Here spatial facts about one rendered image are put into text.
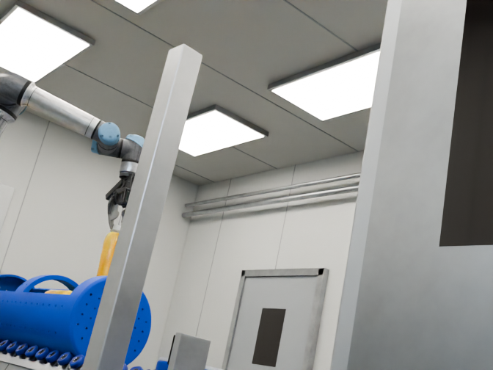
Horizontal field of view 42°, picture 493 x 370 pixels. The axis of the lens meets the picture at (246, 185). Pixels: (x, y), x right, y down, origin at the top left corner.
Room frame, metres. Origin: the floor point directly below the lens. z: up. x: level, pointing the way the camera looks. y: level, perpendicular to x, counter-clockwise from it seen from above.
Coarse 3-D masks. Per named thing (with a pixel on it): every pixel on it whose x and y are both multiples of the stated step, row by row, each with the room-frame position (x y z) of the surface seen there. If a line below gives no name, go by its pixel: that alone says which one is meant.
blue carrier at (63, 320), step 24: (0, 288) 2.65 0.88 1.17; (24, 288) 2.24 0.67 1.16; (72, 288) 2.37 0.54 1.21; (96, 288) 1.95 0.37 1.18; (0, 312) 2.31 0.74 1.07; (24, 312) 2.16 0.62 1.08; (48, 312) 2.03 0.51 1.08; (72, 312) 1.92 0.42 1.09; (96, 312) 1.96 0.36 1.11; (144, 312) 2.07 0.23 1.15; (0, 336) 2.37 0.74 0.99; (24, 336) 2.19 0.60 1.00; (48, 336) 2.04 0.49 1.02; (72, 336) 1.93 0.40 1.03; (144, 336) 2.08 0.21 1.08
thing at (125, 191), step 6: (120, 174) 2.29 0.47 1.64; (126, 174) 2.27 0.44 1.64; (132, 174) 2.26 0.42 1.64; (126, 180) 2.29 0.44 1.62; (132, 180) 2.28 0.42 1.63; (126, 186) 2.28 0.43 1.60; (114, 192) 2.30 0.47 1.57; (120, 192) 2.28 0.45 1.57; (126, 192) 2.26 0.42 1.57; (114, 198) 2.30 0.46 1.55; (120, 198) 2.27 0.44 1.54; (126, 198) 2.26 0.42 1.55; (120, 204) 2.32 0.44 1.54; (126, 204) 2.32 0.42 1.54
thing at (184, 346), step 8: (176, 336) 1.67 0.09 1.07; (184, 336) 1.66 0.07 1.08; (192, 336) 1.68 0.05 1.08; (176, 344) 1.66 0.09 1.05; (184, 344) 1.67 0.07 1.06; (192, 344) 1.68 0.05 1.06; (200, 344) 1.70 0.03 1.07; (208, 344) 1.72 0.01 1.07; (176, 352) 1.66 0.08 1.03; (184, 352) 1.67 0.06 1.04; (192, 352) 1.69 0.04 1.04; (200, 352) 1.70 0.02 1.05; (168, 360) 1.69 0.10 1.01; (176, 360) 1.66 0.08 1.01; (184, 360) 1.67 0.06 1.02; (192, 360) 1.69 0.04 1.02; (200, 360) 1.71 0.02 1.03; (168, 368) 1.67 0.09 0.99; (176, 368) 1.66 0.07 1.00; (184, 368) 1.68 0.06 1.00; (192, 368) 1.69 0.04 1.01; (200, 368) 1.71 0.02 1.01
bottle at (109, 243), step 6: (108, 234) 2.31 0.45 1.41; (114, 234) 2.30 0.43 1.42; (108, 240) 2.30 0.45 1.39; (114, 240) 2.30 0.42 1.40; (108, 246) 2.30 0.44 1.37; (114, 246) 2.30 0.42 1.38; (102, 252) 2.31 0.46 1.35; (108, 252) 2.30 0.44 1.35; (102, 258) 2.31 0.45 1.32; (108, 258) 2.30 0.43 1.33; (102, 264) 2.30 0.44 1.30; (108, 264) 2.30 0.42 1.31; (102, 270) 2.30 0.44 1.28; (108, 270) 2.30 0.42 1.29
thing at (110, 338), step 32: (192, 64) 1.35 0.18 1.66; (160, 96) 1.36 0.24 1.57; (160, 128) 1.33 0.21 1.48; (160, 160) 1.34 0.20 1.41; (160, 192) 1.35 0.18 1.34; (128, 224) 1.35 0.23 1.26; (128, 256) 1.33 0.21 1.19; (128, 288) 1.34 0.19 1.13; (96, 320) 1.37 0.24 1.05; (128, 320) 1.35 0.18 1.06; (96, 352) 1.34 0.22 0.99
